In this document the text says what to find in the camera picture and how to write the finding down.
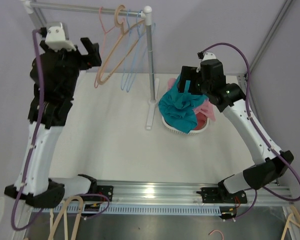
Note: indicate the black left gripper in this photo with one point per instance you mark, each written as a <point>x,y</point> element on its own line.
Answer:
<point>87,61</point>

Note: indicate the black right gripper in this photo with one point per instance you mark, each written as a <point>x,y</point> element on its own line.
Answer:
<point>188,73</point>

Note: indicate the pink wire hanger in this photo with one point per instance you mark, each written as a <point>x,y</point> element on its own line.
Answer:
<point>105,34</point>

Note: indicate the teal t shirt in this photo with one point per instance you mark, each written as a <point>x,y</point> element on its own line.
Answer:
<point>178,108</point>

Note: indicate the light pink t shirt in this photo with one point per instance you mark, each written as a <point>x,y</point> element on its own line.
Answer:
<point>205,111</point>

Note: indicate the beige wooden hanger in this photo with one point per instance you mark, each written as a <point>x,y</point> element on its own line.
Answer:
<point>123,33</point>

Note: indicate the coral red t shirt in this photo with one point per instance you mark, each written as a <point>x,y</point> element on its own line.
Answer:
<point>202,122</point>

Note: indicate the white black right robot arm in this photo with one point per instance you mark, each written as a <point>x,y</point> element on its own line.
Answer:
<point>230,100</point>

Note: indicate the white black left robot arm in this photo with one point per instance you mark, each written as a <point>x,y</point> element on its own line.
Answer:
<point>46,122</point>

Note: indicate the pink hanger on floor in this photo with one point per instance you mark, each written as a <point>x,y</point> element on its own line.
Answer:
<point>216,231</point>

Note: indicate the beige hanger bottom right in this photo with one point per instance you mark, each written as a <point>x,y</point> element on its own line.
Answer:
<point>291,230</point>

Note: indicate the white perforated plastic basket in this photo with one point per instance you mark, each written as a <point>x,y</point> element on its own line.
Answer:
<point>191,132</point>

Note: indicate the metal clothes rack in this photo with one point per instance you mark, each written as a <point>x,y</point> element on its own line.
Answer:
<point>144,14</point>

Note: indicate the beige hangers bottom left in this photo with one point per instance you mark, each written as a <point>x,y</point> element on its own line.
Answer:
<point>63,214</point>

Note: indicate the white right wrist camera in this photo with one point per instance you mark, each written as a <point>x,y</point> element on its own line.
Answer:
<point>204,56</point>

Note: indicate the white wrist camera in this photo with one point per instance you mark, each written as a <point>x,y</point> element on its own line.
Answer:
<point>57,37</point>
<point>204,56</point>

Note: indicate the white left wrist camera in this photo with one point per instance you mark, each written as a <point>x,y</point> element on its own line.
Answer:
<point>57,37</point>

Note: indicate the aluminium frame post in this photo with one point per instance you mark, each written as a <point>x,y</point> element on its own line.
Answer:
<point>271,33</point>

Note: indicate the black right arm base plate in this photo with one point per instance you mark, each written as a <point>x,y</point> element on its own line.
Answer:
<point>216,195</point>

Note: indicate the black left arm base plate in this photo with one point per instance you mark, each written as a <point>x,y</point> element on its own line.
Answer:
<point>105,190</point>

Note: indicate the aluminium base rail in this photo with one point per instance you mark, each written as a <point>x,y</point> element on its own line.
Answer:
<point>158,193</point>

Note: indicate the white slotted cable duct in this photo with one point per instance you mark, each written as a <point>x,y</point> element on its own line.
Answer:
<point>167,210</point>

